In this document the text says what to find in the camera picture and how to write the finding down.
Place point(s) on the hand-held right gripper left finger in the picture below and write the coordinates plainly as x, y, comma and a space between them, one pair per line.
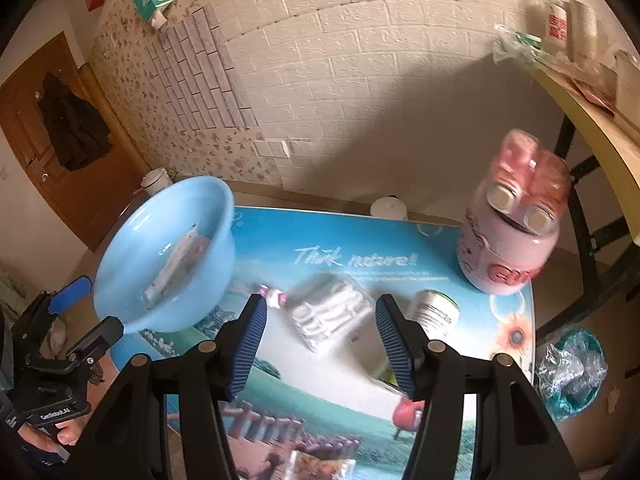
247, 350

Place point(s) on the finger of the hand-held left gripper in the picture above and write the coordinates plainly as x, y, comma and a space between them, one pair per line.
100, 335
72, 294

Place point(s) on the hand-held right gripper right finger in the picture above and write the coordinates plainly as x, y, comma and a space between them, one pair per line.
395, 350

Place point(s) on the yellow white tissue pack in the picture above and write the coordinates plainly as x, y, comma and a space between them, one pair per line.
372, 355

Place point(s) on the white bottle with green label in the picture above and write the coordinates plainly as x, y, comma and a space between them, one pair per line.
435, 312

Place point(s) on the small pink white toy figure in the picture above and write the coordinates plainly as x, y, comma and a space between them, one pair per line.
272, 297

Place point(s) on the bag of white floss picks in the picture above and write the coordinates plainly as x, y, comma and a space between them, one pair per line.
327, 317

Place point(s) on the light blue plastic basin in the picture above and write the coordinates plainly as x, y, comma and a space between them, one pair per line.
130, 240

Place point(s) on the long white sachet packet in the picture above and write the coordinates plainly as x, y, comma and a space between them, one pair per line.
172, 270

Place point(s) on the clear snack packet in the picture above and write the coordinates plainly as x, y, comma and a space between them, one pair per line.
320, 467

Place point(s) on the person's left hand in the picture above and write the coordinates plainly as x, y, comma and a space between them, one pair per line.
67, 432

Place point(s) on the brown wooden door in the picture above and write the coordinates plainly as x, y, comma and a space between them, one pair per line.
100, 185

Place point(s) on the white rice cooker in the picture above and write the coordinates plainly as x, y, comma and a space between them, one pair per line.
156, 182

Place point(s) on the white round pot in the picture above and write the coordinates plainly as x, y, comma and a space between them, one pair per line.
389, 208

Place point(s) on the pink cartoon water bottle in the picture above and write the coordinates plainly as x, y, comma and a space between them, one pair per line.
505, 250

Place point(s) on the black hanging jacket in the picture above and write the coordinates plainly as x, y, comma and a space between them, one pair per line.
70, 125

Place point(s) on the bin with blue bag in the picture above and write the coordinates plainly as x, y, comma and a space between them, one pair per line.
575, 385

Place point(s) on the folding table with black legs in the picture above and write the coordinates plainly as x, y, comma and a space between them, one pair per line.
590, 110

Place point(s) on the white bottle with red label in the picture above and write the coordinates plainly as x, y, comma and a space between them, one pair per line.
555, 25

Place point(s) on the stack of white paper cups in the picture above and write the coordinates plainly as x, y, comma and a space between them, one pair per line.
582, 30

